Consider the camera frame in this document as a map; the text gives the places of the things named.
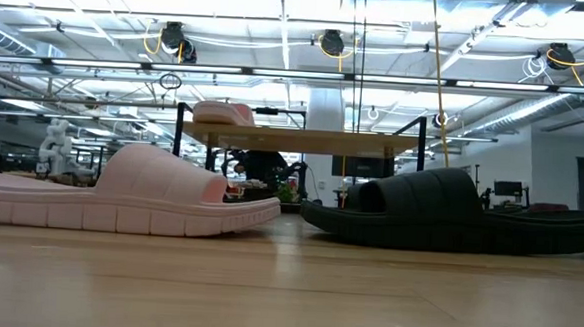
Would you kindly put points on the pink slide sandal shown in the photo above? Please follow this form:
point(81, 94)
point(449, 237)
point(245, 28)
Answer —
point(145, 191)
point(222, 115)

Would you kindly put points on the black slide sandal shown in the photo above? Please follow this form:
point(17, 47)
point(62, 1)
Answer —
point(444, 211)

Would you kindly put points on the wooden shelf with black legs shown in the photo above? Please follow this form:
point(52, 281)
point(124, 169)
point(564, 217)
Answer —
point(298, 140)

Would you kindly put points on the person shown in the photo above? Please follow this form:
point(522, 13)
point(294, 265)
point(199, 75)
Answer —
point(264, 167)

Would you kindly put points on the small green room plant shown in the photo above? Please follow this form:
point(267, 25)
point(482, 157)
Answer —
point(286, 193)

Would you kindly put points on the white building column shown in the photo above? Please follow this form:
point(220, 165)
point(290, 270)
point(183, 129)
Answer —
point(325, 110)

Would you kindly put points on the large black monitor screen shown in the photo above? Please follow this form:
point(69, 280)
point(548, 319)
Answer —
point(359, 167)

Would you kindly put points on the small black monitor screen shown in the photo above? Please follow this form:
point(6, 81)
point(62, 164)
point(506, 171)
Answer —
point(508, 188)

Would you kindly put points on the white robot figure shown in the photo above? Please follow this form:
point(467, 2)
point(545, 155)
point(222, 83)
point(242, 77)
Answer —
point(55, 146)

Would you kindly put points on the silver ventilation duct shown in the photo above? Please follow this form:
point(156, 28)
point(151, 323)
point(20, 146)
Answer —
point(525, 111)

